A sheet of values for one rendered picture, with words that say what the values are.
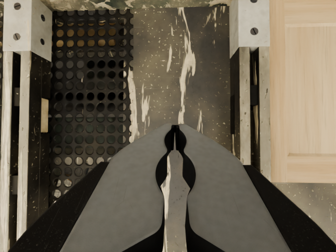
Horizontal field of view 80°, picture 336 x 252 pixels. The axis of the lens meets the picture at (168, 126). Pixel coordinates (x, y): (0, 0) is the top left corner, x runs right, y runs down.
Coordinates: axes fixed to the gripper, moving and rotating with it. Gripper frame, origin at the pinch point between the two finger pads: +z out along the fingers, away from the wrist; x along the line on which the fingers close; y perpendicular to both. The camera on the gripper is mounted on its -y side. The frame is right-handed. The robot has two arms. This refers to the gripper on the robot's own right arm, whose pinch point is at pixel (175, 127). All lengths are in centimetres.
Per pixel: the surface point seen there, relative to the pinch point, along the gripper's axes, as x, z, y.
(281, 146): 23.7, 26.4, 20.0
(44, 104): -30.1, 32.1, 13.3
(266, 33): 18.0, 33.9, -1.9
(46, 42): -30.0, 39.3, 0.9
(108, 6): -15.9, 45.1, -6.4
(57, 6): -28, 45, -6
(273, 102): 22.0, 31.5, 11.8
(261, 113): 17.1, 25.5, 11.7
